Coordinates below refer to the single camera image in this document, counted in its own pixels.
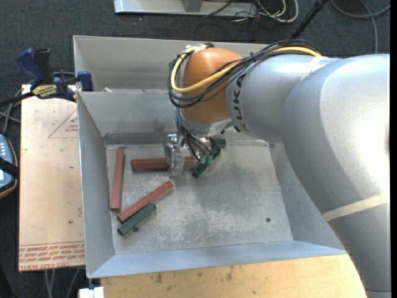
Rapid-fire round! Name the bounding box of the brown cardboard board red print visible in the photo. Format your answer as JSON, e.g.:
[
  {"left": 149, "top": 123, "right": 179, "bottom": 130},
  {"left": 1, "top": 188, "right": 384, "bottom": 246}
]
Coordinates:
[{"left": 18, "top": 84, "right": 86, "bottom": 273}]

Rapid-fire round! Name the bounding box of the red-brown flat block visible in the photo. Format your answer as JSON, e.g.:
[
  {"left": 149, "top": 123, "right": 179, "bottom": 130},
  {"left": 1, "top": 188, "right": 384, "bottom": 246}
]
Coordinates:
[
  {"left": 130, "top": 156, "right": 195, "bottom": 173},
  {"left": 117, "top": 179, "right": 175, "bottom": 224},
  {"left": 109, "top": 148, "right": 126, "bottom": 212}
]

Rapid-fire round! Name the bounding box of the grey metal bin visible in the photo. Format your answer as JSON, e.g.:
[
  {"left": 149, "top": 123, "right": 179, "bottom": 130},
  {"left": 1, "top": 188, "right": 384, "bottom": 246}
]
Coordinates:
[{"left": 73, "top": 35, "right": 348, "bottom": 279}]

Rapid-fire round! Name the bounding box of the dark green flat block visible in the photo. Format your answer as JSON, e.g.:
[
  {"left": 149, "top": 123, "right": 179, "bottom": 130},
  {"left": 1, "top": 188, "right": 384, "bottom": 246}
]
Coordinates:
[{"left": 117, "top": 202, "right": 158, "bottom": 237}]

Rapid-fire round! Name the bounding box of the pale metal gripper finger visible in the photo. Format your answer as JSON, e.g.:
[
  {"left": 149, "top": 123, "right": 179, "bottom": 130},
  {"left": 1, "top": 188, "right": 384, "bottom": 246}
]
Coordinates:
[
  {"left": 169, "top": 150, "right": 185, "bottom": 177},
  {"left": 163, "top": 133, "right": 179, "bottom": 168}
]

